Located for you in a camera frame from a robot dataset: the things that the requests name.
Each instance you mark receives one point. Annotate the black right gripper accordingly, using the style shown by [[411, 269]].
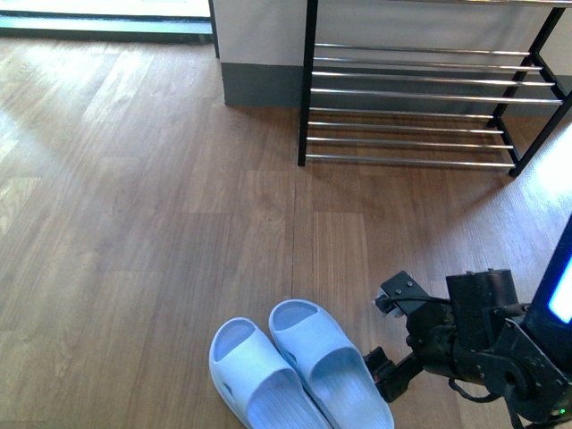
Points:
[[481, 334]]

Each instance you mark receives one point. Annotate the light blue slipper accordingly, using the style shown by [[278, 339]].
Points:
[[256, 383], [329, 365]]

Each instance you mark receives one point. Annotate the black metal shoe rack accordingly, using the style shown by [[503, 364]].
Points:
[[439, 84]]

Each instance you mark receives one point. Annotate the black phone with lit screen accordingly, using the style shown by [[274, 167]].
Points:
[[556, 295]]

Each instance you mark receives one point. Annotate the dark window frame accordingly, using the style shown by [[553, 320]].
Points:
[[155, 21]]

